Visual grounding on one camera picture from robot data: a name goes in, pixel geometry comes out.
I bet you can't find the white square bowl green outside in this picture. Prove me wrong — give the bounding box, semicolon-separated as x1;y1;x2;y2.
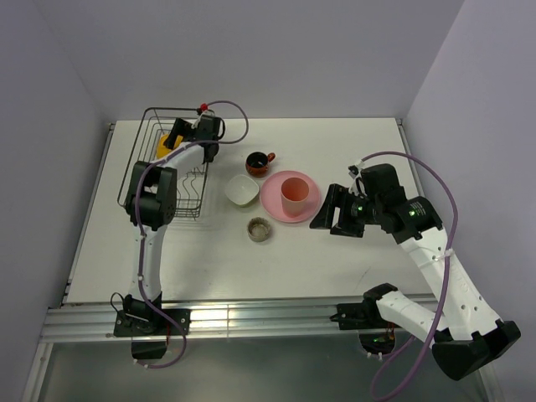
224;174;260;207

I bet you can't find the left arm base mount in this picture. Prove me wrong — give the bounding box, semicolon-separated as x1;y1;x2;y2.
110;292;191;363

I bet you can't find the aluminium frame rail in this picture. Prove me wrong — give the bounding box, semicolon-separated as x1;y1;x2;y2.
39;296;362;343

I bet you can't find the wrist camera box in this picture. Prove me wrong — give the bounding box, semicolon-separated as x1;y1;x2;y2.
196;103;215;118
348;160;364;185

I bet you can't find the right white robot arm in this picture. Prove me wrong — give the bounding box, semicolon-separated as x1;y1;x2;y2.
309;163;521;380

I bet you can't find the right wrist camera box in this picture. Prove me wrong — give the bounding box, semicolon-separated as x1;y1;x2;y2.
348;160;364;185

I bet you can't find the dark brown ceramic mug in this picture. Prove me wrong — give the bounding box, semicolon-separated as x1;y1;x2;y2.
245;152;276;178

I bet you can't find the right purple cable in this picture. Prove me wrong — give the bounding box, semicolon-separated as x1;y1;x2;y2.
358;151;460;401

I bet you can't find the black wire dish rack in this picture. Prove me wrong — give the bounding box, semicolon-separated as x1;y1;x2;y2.
116;106;213;222

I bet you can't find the pink round plate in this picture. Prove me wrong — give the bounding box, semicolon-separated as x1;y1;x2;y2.
260;170;321;224

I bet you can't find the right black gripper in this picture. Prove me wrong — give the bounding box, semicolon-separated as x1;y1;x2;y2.
309;182;382;237

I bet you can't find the yellow ribbed bowl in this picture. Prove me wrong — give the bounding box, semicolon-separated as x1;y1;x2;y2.
156;133;183;159

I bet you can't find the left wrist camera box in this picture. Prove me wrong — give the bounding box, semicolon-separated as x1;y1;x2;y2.
196;103;215;118

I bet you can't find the pink plastic cup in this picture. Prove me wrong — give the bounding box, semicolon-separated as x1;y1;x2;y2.
281;177;310;217

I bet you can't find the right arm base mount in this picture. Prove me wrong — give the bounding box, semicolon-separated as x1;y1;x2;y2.
329;302;379;331

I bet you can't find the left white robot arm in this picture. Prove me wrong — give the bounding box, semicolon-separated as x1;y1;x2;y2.
116;110;225;336

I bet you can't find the small grey speckled bowl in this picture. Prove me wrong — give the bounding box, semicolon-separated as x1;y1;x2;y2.
246;217;271;243

